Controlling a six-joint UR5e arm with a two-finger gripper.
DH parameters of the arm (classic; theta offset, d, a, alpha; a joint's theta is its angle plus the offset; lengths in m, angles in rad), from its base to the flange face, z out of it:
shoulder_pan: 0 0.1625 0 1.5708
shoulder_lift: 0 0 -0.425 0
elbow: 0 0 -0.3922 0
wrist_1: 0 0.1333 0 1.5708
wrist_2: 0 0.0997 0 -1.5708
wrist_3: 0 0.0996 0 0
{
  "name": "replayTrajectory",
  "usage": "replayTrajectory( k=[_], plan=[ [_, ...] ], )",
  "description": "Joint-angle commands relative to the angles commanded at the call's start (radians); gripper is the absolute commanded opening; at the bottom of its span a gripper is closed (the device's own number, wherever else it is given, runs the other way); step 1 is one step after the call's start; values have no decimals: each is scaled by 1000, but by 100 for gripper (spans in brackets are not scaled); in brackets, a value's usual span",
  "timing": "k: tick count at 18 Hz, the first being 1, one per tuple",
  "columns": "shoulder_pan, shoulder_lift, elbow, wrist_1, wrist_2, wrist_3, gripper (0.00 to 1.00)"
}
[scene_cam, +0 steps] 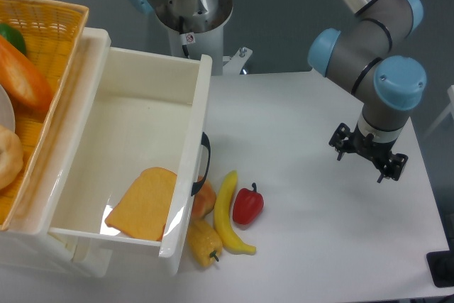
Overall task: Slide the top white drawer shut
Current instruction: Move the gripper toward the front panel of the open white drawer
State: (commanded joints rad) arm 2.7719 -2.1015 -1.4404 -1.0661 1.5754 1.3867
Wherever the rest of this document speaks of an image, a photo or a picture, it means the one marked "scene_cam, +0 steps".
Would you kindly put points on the yellow toy bell pepper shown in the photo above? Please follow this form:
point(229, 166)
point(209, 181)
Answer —
point(204, 243)

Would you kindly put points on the white plate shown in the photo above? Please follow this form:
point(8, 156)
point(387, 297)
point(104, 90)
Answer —
point(7, 115)

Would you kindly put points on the white frame at right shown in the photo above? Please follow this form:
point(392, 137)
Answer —
point(446, 112)

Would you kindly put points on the white drawer cabinet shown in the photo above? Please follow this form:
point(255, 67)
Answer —
point(28, 242)

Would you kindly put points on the yellow wicker basket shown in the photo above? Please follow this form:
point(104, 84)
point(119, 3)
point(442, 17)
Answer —
point(51, 30)

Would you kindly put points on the red toy bell pepper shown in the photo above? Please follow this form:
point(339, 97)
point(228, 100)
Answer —
point(248, 205)

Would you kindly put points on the yellow toy banana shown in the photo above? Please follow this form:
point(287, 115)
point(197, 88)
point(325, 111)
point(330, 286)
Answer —
point(222, 219)

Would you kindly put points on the orange toast slice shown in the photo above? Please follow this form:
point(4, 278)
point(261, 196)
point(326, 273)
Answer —
point(142, 211)

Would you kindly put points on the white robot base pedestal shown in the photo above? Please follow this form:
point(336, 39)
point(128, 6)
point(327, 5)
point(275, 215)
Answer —
point(196, 28)

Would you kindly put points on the orange knotted bread roll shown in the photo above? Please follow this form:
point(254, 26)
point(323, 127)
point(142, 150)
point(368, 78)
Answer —
point(204, 201)

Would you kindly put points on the black top drawer handle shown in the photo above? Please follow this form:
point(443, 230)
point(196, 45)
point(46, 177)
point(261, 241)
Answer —
point(204, 165)

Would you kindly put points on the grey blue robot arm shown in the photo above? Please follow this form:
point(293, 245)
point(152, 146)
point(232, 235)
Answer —
point(359, 61)

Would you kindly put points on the green toy pepper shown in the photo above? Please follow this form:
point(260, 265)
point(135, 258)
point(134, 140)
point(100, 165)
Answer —
point(13, 36)

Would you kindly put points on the black device at edge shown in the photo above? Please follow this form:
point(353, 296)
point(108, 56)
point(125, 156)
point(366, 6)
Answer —
point(441, 267)

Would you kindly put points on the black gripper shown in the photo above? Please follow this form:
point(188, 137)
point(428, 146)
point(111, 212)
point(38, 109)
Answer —
point(390, 165)

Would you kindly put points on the orange baguette bread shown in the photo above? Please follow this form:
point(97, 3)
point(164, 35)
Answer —
point(22, 79)

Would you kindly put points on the white drawer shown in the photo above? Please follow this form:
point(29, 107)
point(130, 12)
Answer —
point(149, 111)

